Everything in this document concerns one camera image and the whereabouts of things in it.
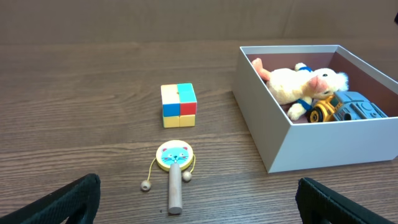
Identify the yellow grey toy truck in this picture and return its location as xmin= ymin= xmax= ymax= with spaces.
xmin=307 ymin=91 xmax=387 ymax=123

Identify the colourful puzzle cube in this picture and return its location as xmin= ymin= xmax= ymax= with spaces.
xmin=161 ymin=83 xmax=197 ymax=128

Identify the plush duck toy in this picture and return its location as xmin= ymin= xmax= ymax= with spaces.
xmin=251 ymin=58 xmax=349 ymax=121

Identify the wooden cat rattle drum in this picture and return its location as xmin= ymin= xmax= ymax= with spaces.
xmin=141 ymin=140 xmax=196 ymax=215

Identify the white box pink interior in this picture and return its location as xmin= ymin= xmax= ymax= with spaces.
xmin=233 ymin=45 xmax=397 ymax=173

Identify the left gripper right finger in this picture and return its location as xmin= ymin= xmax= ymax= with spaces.
xmin=295 ymin=177 xmax=394 ymax=224

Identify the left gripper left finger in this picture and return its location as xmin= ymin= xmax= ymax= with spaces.
xmin=1 ymin=174 xmax=101 ymax=224

